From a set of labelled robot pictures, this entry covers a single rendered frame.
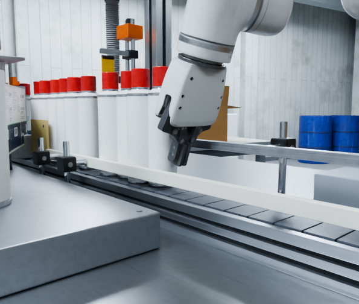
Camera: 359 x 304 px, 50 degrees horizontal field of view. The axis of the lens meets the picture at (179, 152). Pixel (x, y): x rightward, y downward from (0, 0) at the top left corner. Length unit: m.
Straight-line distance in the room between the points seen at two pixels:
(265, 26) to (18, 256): 0.44
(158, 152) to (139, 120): 0.07
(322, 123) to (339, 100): 1.75
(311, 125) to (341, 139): 0.69
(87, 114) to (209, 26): 0.40
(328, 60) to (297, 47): 0.93
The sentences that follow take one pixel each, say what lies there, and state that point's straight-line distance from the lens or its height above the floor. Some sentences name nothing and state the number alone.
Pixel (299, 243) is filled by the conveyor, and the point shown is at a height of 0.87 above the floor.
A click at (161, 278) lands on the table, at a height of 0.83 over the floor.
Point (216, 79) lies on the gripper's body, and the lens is 0.59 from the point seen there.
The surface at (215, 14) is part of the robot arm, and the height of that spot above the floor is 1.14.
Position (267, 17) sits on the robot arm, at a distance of 0.59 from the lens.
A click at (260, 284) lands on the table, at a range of 0.44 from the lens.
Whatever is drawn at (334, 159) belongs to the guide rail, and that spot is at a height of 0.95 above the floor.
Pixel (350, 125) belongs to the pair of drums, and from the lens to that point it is 7.59.
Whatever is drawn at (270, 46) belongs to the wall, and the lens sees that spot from 7.42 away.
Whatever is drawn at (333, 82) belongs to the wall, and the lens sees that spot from 8.73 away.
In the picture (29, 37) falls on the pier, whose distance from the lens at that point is 5.30.
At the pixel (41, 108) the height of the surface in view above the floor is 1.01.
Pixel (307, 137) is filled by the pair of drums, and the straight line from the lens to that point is 7.23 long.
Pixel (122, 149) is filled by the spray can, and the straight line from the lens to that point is 0.73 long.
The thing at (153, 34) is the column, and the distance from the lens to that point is 0.89.
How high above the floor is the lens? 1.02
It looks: 7 degrees down
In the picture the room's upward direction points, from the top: straight up
